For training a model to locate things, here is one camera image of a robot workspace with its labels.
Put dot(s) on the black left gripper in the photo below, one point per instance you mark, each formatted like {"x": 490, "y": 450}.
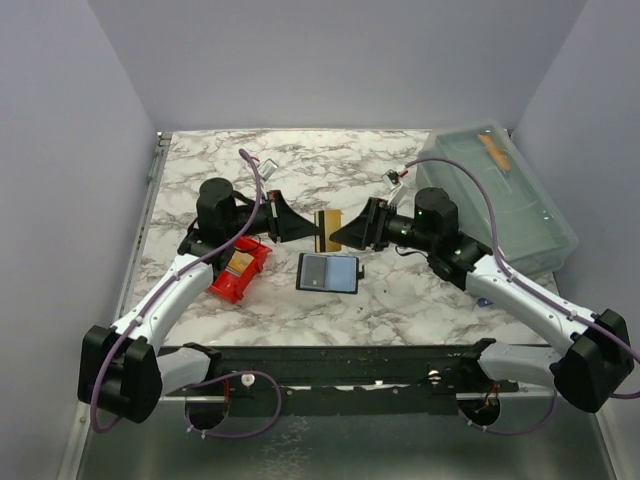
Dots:
{"x": 284, "y": 223}

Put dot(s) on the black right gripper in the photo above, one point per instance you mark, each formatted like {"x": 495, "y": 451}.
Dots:
{"x": 367, "y": 231}

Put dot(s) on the yellow credit card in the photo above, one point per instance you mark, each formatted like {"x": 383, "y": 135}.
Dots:
{"x": 328, "y": 222}

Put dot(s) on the dark grey credit card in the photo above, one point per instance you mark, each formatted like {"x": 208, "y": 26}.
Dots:
{"x": 314, "y": 272}

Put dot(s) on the black leather card holder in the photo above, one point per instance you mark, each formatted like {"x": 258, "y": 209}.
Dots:
{"x": 342, "y": 276}

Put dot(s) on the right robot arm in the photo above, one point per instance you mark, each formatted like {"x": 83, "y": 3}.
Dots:
{"x": 588, "y": 354}

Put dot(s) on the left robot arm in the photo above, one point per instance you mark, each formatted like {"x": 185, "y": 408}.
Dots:
{"x": 119, "y": 368}

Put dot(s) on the cards in red bin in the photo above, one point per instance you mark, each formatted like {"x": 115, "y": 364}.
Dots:
{"x": 239, "y": 262}

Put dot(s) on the red plastic bin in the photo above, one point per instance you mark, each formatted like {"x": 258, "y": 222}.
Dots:
{"x": 231, "y": 288}

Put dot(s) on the small blue object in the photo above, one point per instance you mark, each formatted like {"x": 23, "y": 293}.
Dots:
{"x": 483, "y": 302}

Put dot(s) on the orange tool inside box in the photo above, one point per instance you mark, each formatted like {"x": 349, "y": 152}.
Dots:
{"x": 495, "y": 152}

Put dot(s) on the green plastic storage box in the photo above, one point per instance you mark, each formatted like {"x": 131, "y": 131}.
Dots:
{"x": 533, "y": 235}

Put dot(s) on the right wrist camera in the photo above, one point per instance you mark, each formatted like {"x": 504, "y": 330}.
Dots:
{"x": 397, "y": 189}

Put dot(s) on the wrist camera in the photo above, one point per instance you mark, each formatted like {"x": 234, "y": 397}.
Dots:
{"x": 397, "y": 189}
{"x": 267, "y": 168}

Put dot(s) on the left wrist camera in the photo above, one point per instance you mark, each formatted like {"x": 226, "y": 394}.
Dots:
{"x": 267, "y": 168}

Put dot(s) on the aluminium rail frame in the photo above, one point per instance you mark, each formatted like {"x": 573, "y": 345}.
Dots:
{"x": 532, "y": 433}

